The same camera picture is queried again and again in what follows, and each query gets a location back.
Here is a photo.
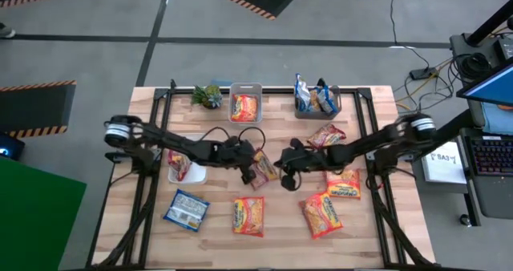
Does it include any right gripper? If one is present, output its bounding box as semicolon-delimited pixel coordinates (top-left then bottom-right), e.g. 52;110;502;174
274;138;334;192

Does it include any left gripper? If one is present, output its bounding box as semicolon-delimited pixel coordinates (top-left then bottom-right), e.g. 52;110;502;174
207;136;261;186

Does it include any red Maruchan noodle pack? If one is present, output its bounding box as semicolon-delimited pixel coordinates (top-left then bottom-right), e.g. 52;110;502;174
306;123;348;150
168;149;192;183
248;148;281;191

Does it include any orange Maruchan noodle pack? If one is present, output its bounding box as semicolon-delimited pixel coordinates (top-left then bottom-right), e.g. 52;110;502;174
231;93;259;123
298;189;345;241
232;196;265;238
325;168;362;200

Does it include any blue Maruchan noodle pack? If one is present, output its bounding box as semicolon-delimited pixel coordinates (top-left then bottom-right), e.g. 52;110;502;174
308;87;322;112
317;84;338;115
294;73;312;112
163;188;211;233

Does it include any dark grey plastic bin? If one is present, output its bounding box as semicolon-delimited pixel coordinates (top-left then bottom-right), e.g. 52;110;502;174
294;84;342;121

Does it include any white plastic bin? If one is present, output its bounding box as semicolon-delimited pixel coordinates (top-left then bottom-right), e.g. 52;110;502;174
167;132;208;186

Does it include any light grey plastic bin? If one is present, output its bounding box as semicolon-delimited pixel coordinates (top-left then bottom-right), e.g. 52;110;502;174
228;82;264;124

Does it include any potted succulent plant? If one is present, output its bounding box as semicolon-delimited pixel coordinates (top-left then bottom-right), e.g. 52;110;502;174
190;84;224;111

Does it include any white paper sheet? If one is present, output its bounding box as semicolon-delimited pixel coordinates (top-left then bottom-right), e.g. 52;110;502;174
420;141;468;184

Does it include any black power strip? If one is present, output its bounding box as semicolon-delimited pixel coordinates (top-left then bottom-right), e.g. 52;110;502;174
408;66;438;81

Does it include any black computer keyboard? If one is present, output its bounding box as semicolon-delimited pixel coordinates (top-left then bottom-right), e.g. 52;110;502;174
467;136;513;179

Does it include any grey workstation desk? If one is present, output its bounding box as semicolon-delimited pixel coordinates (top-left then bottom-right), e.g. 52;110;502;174
412;32;513;228

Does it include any teal cloth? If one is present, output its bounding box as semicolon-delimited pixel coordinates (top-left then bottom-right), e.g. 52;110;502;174
480;101;513;136

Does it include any computer monitor with blue screen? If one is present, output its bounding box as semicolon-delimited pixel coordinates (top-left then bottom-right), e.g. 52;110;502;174
456;58;513;107

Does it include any green board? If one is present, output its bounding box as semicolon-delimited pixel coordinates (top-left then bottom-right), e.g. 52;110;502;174
0;156;87;271

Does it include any black device with blue light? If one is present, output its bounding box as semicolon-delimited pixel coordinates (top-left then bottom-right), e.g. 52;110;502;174
0;132;26;162

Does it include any black metal pole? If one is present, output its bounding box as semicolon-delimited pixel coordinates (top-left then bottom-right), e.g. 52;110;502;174
467;0;513;47

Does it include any black power adapter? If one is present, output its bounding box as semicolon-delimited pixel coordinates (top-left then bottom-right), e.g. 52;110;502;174
496;36;513;62

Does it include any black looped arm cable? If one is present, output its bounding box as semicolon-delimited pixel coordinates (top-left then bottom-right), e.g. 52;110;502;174
199;125;267;152

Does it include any black metal table frame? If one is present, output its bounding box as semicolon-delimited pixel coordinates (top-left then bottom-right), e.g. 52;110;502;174
91;80;438;270

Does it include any black floor cable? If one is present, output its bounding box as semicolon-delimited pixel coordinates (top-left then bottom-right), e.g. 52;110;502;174
389;0;430;70

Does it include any coiled black cable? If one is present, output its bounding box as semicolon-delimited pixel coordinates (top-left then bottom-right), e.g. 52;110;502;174
456;52;492;79

